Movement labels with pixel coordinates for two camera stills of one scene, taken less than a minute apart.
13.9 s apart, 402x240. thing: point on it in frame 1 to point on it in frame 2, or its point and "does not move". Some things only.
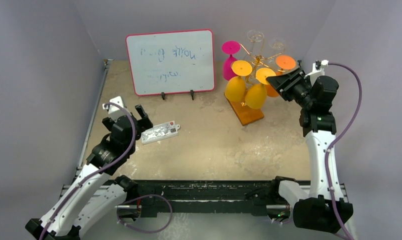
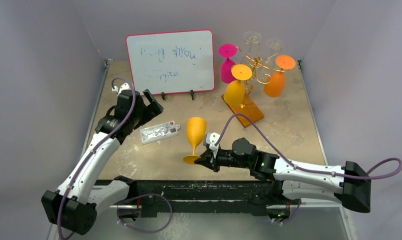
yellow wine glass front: x=255 y=94 to x=196 y=131
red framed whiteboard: x=172 y=62 does not move
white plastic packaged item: x=159 y=132 does not move
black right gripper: x=287 y=84 to x=212 y=160
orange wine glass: x=284 y=62 does not move
